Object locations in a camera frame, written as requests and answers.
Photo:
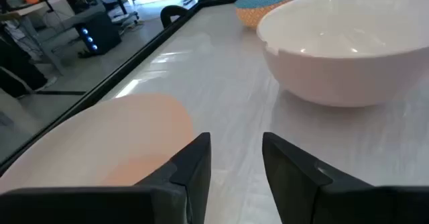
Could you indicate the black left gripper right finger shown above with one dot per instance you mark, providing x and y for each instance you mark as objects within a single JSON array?
[{"x": 295, "y": 190}]

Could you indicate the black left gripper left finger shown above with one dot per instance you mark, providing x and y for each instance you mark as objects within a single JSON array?
[{"x": 187, "y": 183}]

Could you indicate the beige bowl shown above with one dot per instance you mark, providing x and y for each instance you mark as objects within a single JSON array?
[{"x": 100, "y": 140}]

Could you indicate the large pale pink bowl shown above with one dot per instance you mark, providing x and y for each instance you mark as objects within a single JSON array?
[{"x": 342, "y": 80}]

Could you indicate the blue and orange patterned bowl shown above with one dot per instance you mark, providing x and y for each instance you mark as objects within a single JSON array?
[{"x": 258, "y": 9}]

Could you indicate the black computer tower, blue lights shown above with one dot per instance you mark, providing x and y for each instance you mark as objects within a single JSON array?
[{"x": 104, "y": 33}]

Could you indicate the black rolling stand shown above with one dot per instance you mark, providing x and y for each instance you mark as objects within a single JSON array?
[{"x": 119, "y": 2}]

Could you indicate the person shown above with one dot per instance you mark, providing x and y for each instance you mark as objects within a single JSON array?
[{"x": 16, "y": 69}]

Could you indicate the grey office desk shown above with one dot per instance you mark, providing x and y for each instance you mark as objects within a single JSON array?
[{"x": 50, "y": 1}]

